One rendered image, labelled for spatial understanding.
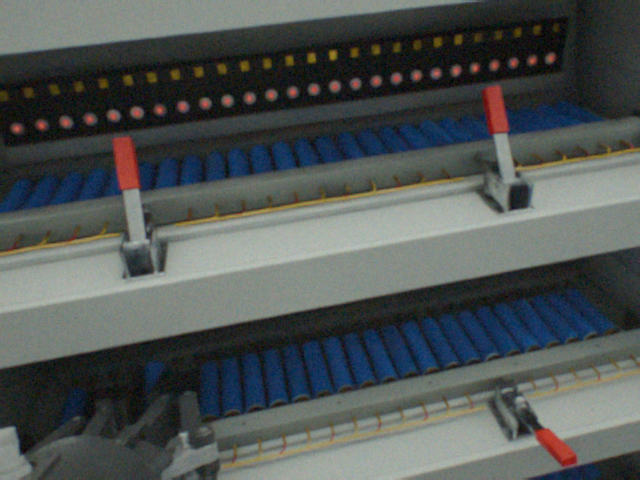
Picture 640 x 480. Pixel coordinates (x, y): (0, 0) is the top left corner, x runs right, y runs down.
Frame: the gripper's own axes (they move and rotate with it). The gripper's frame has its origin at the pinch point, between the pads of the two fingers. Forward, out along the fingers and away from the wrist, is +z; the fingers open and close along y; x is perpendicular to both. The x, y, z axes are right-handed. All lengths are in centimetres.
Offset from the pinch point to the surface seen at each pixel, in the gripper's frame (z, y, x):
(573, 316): 4.1, -40.7, 1.7
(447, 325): 6.3, -28.2, 0.5
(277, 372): 5.0, -10.6, 1.2
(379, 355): 4.4, -20.4, 1.5
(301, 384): 3.2, -12.6, 2.2
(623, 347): -0.7, -42.0, 4.1
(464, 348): 3.2, -28.4, 2.2
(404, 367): 2.7, -22.2, 2.6
